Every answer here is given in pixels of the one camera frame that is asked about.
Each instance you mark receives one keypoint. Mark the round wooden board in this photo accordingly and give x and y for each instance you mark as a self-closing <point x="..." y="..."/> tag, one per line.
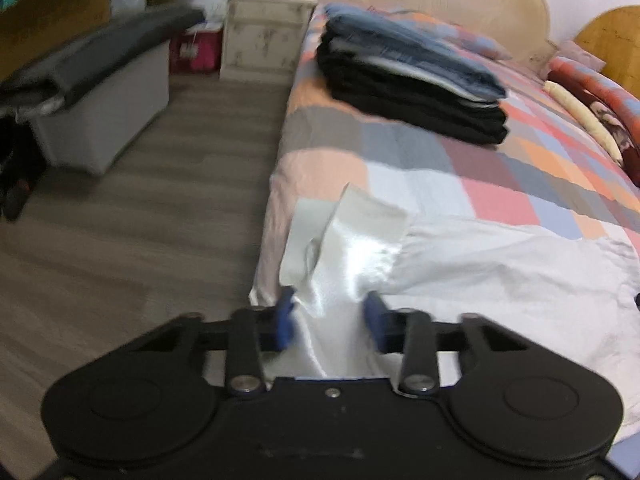
<point x="612" y="35"/>

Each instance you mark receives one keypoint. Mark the plaid pillow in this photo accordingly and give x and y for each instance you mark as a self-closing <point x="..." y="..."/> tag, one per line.
<point x="465" y="40"/>

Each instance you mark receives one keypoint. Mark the folded light blue jeans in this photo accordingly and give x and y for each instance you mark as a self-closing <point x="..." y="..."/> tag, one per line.
<point x="435" y="55"/>

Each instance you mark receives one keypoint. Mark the white pants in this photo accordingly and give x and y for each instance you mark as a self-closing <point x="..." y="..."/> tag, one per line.
<point x="490" y="280"/>

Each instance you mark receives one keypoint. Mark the folded black pants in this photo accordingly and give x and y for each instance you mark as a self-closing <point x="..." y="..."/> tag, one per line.
<point x="415" y="105"/>

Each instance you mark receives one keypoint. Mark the red box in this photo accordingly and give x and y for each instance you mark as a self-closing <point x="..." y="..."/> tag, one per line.
<point x="197" y="52"/>

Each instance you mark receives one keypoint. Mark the dark object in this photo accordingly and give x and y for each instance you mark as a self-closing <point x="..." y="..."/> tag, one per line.
<point x="20" y="170"/>

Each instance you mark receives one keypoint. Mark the grey storage box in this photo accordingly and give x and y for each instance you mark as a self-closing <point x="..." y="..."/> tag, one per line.
<point x="110" y="110"/>

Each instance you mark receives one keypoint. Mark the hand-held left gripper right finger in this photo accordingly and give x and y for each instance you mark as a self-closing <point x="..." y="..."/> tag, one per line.
<point x="376" y="317"/>

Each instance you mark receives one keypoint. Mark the rolled cream blanket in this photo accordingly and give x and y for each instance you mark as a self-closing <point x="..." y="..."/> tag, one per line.
<point x="580" y="110"/>

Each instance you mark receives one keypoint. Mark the cream nightstand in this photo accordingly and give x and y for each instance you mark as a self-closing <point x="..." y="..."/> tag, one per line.
<point x="265" y="35"/>

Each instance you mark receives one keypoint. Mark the small pink pillow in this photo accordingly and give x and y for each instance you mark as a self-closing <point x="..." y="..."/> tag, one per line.
<point x="580" y="55"/>

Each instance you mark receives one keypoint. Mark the folded dark blue jeans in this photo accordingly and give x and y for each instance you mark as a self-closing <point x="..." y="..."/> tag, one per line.
<point x="380" y="57"/>

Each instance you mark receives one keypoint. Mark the cardboard box with teal label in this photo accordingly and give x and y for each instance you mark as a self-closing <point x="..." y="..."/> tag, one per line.
<point x="55" y="15"/>

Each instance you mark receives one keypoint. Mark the bed with plaid sheet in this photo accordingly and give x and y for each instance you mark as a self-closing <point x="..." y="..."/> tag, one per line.
<point x="400" y="160"/>

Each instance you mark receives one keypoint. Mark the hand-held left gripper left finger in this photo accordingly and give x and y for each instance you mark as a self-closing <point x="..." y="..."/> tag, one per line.
<point x="285" y="317"/>

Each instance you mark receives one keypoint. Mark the dark red floral blanket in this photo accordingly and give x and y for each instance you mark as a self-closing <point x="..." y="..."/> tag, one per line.
<point x="620" y="130"/>

